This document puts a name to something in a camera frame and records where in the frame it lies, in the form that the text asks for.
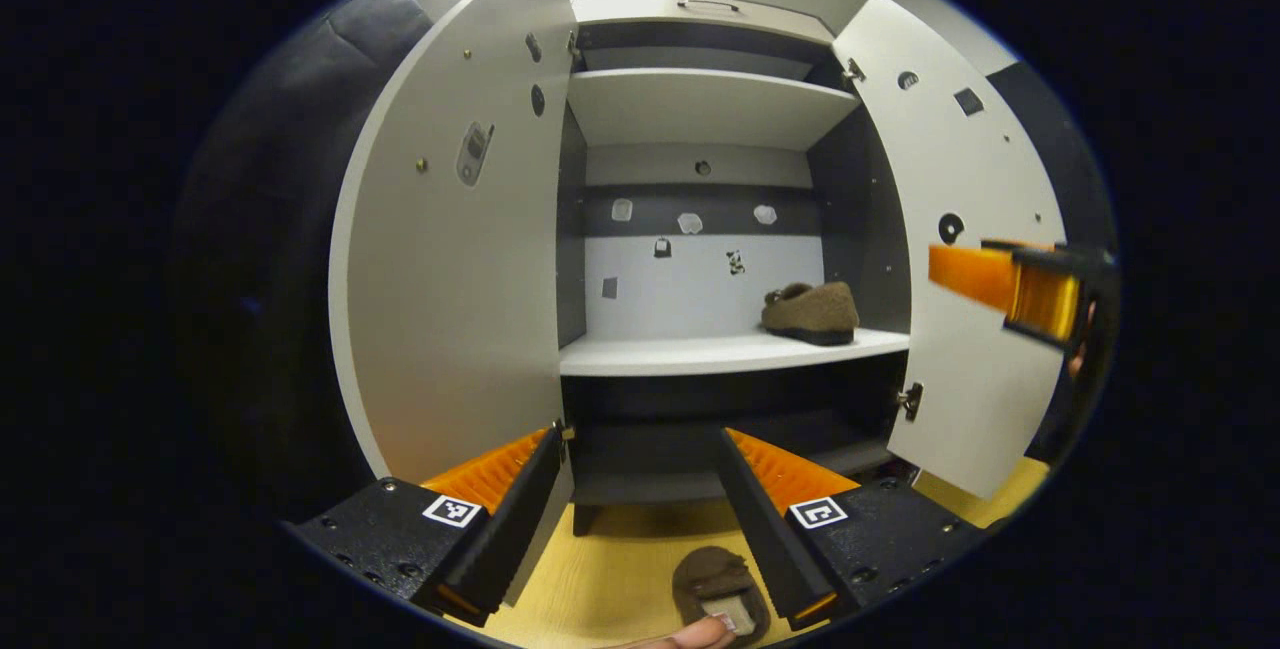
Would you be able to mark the grey cabinet shelf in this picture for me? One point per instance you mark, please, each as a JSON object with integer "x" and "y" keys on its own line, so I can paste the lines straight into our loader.
{"x": 650, "y": 487}

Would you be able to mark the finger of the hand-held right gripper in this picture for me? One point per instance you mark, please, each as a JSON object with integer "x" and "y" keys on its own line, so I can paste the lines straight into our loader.
{"x": 965, "y": 269}

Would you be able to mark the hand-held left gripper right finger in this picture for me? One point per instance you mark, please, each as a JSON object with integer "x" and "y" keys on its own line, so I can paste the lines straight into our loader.
{"x": 775, "y": 539}

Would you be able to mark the black backdrop cloth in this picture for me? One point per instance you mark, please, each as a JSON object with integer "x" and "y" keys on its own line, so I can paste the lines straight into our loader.
{"x": 280, "y": 229}

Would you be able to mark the white cabinet drawer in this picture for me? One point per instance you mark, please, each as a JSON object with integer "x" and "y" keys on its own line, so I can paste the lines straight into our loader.
{"x": 640, "y": 11}

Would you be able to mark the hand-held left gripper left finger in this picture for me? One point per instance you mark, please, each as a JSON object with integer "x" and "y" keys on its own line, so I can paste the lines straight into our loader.
{"x": 515, "y": 539}

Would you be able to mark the white cabinet door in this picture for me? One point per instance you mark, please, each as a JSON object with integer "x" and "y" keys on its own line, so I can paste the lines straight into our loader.
{"x": 940, "y": 159}
{"x": 450, "y": 309}

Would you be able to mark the brown fuzzy shoe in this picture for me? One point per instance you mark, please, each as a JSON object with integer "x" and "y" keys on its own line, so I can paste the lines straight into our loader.
{"x": 815, "y": 314}
{"x": 710, "y": 574}

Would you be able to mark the metal door hinge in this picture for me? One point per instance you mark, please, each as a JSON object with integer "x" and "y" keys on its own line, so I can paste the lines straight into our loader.
{"x": 566, "y": 429}
{"x": 853, "y": 72}
{"x": 574, "y": 51}
{"x": 911, "y": 399}

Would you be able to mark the white shoe cabinet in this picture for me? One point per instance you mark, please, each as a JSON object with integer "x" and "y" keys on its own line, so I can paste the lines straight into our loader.
{"x": 700, "y": 279}

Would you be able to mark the white cabinet shelf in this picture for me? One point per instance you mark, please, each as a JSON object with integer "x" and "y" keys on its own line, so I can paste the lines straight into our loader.
{"x": 700, "y": 109}
{"x": 680, "y": 354}

